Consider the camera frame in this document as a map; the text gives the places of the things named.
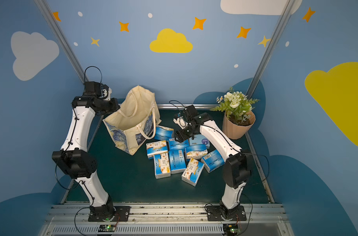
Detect floral tissue pack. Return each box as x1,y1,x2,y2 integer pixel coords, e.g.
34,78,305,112
181,158,204,186
185,144,208,161
153,152,171,179
146,140,169,159

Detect blue tissue pack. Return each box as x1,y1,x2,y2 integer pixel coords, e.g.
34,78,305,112
154,125,174,141
201,150,225,173
168,149,186,174
168,138,190,150

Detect cream canvas tote bag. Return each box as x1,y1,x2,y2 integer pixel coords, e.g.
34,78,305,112
103,86,161,155

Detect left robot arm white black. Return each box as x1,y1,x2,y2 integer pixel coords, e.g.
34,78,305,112
52,82,120,221

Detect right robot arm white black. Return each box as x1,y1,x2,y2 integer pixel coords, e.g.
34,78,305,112
173,113,252,219

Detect pink pot with flowers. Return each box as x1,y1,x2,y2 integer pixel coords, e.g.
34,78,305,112
211,88,259,140

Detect right controller board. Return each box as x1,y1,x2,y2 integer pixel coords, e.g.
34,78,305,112
222,224,241,236

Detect controller board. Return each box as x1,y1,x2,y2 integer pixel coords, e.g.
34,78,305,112
222,224,241,236
98,224,117,233

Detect left controller board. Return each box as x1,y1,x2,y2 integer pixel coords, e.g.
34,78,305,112
98,224,117,233

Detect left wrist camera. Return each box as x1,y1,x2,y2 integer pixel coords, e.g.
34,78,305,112
99,84,112,101

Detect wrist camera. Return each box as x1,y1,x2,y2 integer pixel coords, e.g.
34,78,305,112
173,105,199,128
99,84,112,101

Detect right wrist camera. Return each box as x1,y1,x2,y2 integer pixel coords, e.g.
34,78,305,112
173,105,199,128

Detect rear aluminium frame bar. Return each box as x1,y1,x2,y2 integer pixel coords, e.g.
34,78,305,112
156,103,219,111

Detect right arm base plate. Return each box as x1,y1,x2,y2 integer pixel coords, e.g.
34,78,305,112
204,204,247,221

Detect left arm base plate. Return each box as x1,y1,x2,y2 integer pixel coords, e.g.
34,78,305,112
88,206,130,222

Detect aluminium front rail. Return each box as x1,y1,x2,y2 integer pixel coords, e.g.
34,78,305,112
39,202,294,236

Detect left aluminium frame post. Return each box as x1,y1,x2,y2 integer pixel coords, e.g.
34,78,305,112
34,0,86,83

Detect aluminium frame post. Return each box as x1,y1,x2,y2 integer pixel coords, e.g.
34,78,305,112
246,0,296,98
34,0,86,83

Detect right aluminium frame post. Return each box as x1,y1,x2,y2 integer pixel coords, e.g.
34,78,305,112
246,0,296,98

